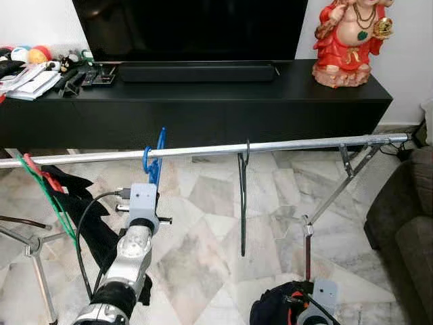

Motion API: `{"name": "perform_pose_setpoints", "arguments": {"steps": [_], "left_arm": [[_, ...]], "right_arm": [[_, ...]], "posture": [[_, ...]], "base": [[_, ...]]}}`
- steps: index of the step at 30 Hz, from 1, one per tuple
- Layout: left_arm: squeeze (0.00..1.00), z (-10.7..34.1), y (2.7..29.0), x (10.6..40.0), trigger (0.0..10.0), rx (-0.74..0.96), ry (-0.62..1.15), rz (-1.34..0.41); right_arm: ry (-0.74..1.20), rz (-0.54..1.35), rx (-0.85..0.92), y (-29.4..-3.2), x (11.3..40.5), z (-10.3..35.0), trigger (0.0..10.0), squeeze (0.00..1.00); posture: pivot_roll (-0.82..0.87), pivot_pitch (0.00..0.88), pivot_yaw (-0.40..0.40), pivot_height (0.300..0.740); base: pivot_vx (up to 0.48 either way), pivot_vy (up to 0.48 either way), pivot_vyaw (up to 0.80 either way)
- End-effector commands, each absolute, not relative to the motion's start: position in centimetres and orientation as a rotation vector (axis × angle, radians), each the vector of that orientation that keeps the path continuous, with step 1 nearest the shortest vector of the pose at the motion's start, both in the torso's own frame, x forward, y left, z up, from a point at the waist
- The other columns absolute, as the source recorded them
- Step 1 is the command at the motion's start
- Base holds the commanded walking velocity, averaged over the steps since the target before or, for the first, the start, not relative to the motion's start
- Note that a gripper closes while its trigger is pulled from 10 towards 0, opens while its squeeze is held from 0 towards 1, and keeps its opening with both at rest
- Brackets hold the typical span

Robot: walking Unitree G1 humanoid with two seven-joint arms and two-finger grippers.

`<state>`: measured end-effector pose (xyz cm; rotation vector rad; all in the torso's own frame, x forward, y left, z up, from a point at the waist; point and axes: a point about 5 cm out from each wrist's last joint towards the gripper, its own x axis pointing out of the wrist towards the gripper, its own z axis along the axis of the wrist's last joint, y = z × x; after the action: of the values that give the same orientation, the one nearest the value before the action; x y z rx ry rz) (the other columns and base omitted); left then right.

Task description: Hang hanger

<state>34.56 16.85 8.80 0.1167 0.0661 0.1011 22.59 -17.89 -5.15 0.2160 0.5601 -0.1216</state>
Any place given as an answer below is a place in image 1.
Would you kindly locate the blue plastic hanger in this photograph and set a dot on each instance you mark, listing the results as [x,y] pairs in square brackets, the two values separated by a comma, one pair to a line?
[159,166]

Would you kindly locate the small black set-top box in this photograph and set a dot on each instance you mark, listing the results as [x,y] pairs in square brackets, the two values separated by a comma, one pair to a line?
[103,74]

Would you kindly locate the dark grey sofa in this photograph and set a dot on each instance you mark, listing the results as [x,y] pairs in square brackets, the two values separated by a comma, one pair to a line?
[406,237]

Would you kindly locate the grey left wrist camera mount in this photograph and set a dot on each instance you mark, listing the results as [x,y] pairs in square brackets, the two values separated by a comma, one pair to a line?
[142,200]

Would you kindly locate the green plastic hanger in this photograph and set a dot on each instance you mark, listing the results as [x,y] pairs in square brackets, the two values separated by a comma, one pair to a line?
[54,206]

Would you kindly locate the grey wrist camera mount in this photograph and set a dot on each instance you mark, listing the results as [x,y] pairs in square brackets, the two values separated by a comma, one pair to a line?
[142,200]
[326,294]

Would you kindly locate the silver left arm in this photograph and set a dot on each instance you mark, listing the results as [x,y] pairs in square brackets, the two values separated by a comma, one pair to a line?
[132,254]

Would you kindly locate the yellow red plush ball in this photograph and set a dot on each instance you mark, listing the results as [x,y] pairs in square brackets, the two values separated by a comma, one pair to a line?
[40,54]

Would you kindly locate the black television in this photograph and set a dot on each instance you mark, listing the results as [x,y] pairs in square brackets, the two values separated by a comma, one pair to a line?
[189,27]

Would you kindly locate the black printed T-shirt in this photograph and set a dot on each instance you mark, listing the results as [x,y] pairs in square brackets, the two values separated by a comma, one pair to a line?
[81,203]

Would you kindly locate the white paper stack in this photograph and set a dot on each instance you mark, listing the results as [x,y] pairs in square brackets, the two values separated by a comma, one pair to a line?
[37,82]

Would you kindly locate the silver clothes rack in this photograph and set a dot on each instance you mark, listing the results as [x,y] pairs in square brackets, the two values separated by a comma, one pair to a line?
[284,145]

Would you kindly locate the bottle in green holder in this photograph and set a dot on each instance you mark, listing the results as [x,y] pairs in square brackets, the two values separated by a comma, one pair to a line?
[87,57]

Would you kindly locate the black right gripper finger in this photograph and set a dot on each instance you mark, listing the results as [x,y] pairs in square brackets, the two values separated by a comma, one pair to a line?
[270,294]
[267,315]

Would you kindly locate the navy garment red stripe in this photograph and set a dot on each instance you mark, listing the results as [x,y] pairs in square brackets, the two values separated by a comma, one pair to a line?
[144,291]

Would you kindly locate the red laughing Buddha statue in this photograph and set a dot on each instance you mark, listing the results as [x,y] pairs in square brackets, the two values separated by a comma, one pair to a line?
[348,40]

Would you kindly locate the black soundbar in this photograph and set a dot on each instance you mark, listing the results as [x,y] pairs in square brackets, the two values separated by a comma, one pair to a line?
[196,72]

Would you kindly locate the red plastic hanger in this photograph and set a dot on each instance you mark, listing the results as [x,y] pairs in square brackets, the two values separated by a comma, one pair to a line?
[47,177]

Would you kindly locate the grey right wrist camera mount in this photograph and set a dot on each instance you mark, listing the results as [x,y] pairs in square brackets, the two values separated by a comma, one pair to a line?
[326,294]

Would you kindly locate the white teal plush ball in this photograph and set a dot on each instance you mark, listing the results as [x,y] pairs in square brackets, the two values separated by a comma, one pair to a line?
[20,54]

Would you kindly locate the black TV console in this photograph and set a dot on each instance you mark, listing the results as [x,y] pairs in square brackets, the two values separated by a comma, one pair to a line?
[203,115]

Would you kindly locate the black phone stand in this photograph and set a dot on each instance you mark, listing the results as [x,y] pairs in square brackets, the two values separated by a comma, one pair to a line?
[76,84]

